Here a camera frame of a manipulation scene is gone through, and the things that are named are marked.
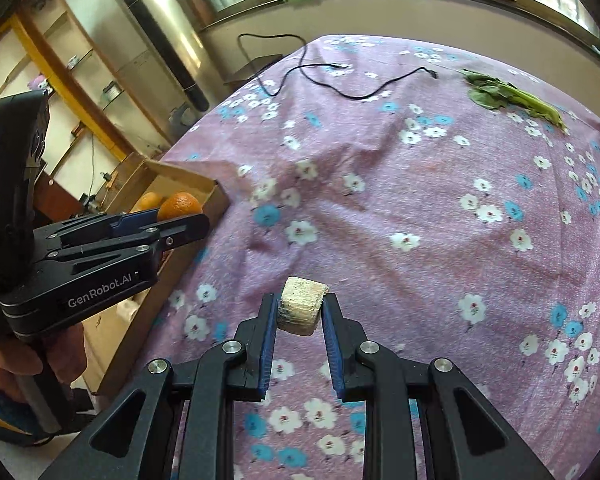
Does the person's left hand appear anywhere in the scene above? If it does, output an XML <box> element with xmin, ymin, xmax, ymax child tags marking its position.
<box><xmin>0</xmin><ymin>320</ymin><xmax>88</xmax><ymax>406</ymax></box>

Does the pale yellowish orange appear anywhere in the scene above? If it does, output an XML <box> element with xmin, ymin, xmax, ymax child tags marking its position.
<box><xmin>130</xmin><ymin>192</ymin><xmax>163</xmax><ymax>213</ymax></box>

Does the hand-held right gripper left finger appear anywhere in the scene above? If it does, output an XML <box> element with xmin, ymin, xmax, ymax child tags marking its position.
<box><xmin>40</xmin><ymin>292</ymin><xmax>281</xmax><ymax>480</ymax></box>

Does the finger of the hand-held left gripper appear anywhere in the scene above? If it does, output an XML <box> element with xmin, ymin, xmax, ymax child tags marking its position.
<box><xmin>45</xmin><ymin>211</ymin><xmax>160</xmax><ymax>248</ymax></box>
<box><xmin>35</xmin><ymin>213</ymin><xmax>211</xmax><ymax>271</ymax></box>

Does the black cable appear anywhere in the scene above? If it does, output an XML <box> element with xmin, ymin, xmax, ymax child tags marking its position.
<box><xmin>237</xmin><ymin>33</ymin><xmax>438</xmax><ymax>101</ymax></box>

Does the wooden wall shelf cabinet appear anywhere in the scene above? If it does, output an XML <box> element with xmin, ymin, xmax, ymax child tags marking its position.
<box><xmin>0</xmin><ymin>0</ymin><xmax>176</xmax><ymax>171</ymax></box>

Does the purple floral tablecloth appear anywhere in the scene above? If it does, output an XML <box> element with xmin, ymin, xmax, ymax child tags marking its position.
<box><xmin>145</xmin><ymin>34</ymin><xmax>600</xmax><ymax>480</ymax></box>

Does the dark wooden stool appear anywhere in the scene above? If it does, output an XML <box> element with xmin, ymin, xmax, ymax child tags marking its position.
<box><xmin>223</xmin><ymin>54</ymin><xmax>283</xmax><ymax>86</ymax></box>

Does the grey floor appliance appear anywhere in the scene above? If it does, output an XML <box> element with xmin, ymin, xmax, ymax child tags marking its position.
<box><xmin>167</xmin><ymin>105</ymin><xmax>201</xmax><ymax>133</ymax></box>

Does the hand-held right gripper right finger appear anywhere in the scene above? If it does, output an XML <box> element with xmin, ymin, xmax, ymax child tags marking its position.
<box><xmin>321</xmin><ymin>292</ymin><xmax>556</xmax><ymax>480</ymax></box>

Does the shallow cardboard box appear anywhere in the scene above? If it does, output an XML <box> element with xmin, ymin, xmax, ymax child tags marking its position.
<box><xmin>82</xmin><ymin>157</ymin><xmax>231</xmax><ymax>401</ymax></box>

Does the wooden low counter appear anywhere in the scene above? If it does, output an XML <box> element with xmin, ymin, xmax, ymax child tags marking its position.
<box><xmin>32</xmin><ymin>152</ymin><xmax>153</xmax><ymax>221</ymax></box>

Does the bright orange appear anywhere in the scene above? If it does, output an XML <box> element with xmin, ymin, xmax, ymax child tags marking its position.
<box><xmin>157</xmin><ymin>191</ymin><xmax>202</xmax><ymax>222</ymax></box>

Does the green leafy vegetable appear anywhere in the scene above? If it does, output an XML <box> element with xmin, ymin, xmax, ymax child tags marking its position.
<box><xmin>460</xmin><ymin>70</ymin><xmax>571</xmax><ymax>133</ymax></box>

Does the golden tower air conditioner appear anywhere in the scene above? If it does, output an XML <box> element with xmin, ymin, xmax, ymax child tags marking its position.
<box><xmin>107</xmin><ymin>0</ymin><xmax>213</xmax><ymax>113</ymax></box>

